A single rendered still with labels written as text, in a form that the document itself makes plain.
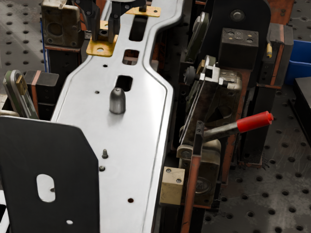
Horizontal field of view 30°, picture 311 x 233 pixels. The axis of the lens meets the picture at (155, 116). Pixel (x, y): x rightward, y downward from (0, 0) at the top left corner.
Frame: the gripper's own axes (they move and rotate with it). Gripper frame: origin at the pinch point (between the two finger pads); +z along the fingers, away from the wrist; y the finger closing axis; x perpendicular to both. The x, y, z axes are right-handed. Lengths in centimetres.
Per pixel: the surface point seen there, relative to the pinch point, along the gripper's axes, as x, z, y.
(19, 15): -80, 58, 43
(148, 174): 3.6, 27.5, -8.1
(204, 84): 2.5, 6.8, -15.4
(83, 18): -38.2, 26.1, 12.1
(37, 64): -58, 58, 31
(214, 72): 0.3, 6.1, -16.8
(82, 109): -10.3, 27.5, 6.5
